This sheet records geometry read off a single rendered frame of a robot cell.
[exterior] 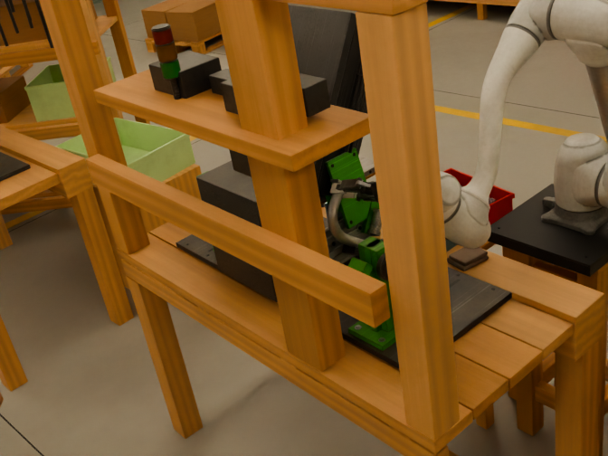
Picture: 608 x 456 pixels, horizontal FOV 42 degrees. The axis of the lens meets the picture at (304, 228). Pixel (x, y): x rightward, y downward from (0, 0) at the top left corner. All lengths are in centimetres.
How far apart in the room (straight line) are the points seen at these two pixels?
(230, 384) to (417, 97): 229
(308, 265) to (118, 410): 197
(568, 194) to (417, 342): 100
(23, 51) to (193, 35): 372
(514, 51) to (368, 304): 78
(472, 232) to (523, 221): 61
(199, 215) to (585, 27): 106
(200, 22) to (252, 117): 653
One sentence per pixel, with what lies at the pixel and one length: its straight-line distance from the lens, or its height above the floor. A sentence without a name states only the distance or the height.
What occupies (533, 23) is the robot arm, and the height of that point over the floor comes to 161.
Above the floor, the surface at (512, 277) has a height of 90.
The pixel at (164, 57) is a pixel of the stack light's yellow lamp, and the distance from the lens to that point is 210.
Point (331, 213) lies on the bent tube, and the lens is 223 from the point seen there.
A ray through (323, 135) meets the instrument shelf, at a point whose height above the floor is 154.
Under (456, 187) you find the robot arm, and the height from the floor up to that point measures 131.
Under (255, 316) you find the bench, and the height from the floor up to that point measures 88.
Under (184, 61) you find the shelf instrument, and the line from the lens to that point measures 221.
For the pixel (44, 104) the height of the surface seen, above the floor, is 83.
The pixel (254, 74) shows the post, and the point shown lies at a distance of 174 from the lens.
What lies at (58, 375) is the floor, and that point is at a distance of 395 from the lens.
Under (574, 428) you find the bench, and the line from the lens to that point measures 252.
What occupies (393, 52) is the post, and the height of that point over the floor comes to 179.
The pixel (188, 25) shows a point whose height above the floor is 31.
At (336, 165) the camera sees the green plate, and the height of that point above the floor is 125.
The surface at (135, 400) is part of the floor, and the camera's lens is 362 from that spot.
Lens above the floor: 220
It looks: 29 degrees down
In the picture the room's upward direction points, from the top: 10 degrees counter-clockwise
